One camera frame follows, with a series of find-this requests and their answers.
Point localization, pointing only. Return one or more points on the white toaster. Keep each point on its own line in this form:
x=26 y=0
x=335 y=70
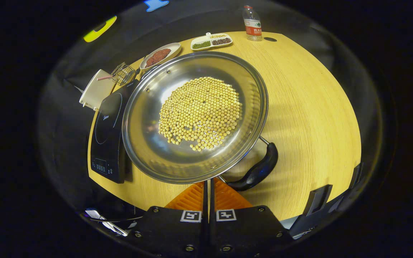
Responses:
x=95 y=91

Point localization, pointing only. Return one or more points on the red checked straw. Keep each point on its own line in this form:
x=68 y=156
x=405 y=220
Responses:
x=105 y=77

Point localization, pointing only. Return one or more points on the round white plate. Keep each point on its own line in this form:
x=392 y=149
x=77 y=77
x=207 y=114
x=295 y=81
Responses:
x=174 y=48

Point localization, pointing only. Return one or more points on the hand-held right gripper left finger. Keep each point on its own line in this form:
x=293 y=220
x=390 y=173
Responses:
x=170 y=233

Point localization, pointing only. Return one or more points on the small black round cap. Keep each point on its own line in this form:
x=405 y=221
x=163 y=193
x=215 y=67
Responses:
x=270 y=39

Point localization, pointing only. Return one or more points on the black induction cooktop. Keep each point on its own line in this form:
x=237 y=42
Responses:
x=108 y=143

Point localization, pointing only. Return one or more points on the white divided dish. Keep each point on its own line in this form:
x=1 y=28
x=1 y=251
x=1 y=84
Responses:
x=212 y=42

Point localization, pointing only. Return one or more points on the pile of soybeans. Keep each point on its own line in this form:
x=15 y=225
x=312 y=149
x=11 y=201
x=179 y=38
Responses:
x=199 y=111

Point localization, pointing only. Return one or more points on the clear water bottle red label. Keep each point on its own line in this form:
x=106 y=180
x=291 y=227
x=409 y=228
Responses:
x=252 y=27

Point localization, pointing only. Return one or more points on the brown meat patty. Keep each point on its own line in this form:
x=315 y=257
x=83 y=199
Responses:
x=163 y=53
x=151 y=61

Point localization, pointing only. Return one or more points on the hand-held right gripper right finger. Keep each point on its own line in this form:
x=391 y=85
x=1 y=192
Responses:
x=246 y=233

